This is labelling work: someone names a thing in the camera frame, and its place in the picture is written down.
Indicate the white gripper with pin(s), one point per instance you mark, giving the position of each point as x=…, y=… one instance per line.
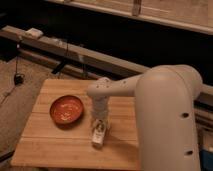
x=100, y=111

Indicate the small white labelled bottle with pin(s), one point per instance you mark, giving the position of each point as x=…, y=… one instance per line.
x=98, y=134

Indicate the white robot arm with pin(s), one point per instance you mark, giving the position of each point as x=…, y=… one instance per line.
x=164, y=111

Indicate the orange ceramic bowl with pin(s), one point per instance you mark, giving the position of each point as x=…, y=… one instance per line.
x=66, y=109

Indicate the wooden board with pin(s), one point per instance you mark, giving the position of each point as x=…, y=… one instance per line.
x=44, y=144

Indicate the small white box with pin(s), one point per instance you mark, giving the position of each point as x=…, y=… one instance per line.
x=34, y=32

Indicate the long wooden beam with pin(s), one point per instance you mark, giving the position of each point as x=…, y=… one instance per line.
x=73, y=52

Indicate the upper wooden shelf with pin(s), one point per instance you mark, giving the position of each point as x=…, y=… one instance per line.
x=193, y=15

